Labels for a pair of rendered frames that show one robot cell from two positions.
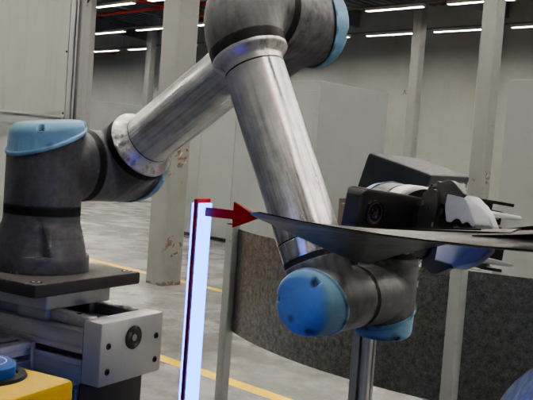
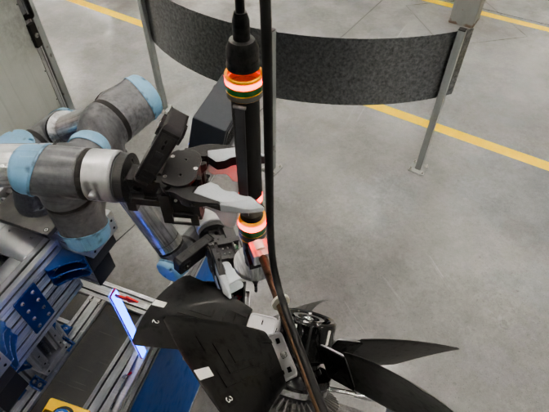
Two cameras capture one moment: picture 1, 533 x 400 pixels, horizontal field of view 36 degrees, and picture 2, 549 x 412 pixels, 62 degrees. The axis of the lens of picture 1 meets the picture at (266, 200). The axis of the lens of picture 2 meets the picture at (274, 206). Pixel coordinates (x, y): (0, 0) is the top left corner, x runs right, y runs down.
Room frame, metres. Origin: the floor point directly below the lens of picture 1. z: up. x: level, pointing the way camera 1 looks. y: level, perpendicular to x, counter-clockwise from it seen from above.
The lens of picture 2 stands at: (0.17, -0.21, 2.09)
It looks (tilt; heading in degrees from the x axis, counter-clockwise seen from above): 48 degrees down; 350
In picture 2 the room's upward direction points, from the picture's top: straight up
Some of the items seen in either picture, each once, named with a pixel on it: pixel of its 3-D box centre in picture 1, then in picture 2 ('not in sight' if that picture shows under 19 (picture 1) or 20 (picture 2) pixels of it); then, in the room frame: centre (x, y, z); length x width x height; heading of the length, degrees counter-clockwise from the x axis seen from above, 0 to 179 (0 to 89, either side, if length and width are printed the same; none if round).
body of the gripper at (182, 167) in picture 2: not in sight; (165, 184); (0.64, -0.13, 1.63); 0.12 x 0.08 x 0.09; 73
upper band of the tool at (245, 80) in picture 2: not in sight; (244, 83); (0.61, -0.25, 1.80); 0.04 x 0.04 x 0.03
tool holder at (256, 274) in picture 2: not in sight; (255, 251); (0.60, -0.25, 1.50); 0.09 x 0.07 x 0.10; 8
